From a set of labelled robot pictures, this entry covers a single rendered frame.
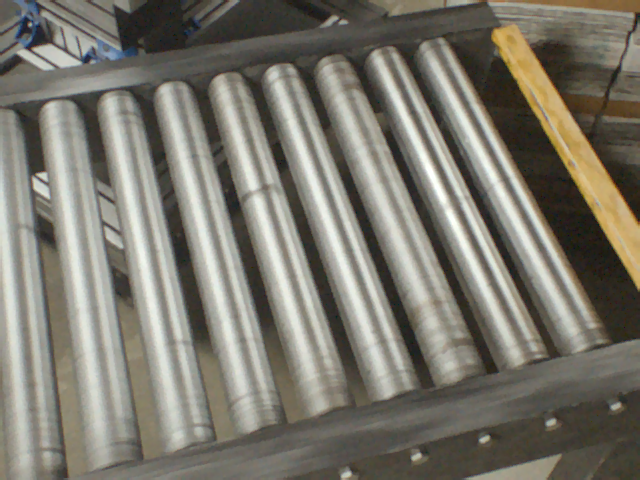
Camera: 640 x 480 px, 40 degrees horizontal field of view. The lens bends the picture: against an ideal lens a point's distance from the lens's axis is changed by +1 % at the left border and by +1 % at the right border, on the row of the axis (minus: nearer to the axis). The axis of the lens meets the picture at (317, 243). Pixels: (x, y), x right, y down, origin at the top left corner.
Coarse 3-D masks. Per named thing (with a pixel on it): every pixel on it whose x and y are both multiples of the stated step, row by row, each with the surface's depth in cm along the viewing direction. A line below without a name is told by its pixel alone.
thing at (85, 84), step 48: (192, 48) 106; (240, 48) 106; (288, 48) 107; (336, 48) 107; (480, 48) 113; (0, 96) 100; (48, 96) 100; (96, 96) 102; (144, 96) 104; (96, 144) 108
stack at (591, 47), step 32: (448, 0) 168; (480, 0) 145; (544, 32) 148; (576, 32) 147; (608, 32) 147; (544, 64) 153; (576, 64) 153; (608, 64) 152; (608, 96) 159; (512, 128) 167; (608, 128) 164; (544, 160) 173; (608, 160) 171
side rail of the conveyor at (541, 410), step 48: (480, 384) 81; (528, 384) 81; (576, 384) 81; (624, 384) 81; (288, 432) 77; (336, 432) 77; (384, 432) 78; (432, 432) 78; (480, 432) 79; (528, 432) 82; (576, 432) 86; (624, 432) 90
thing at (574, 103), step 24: (504, 0) 144; (528, 0) 143; (552, 0) 143; (576, 0) 142; (600, 0) 142; (624, 0) 141; (480, 96) 160; (504, 96) 160; (576, 96) 158; (552, 192) 180; (576, 192) 179; (624, 192) 177
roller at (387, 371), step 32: (288, 64) 105; (288, 96) 102; (288, 128) 100; (320, 128) 100; (288, 160) 99; (320, 160) 96; (320, 192) 94; (320, 224) 92; (352, 224) 92; (352, 256) 89; (352, 288) 87; (352, 320) 85; (384, 320) 85; (384, 352) 82; (384, 384) 81; (416, 384) 81
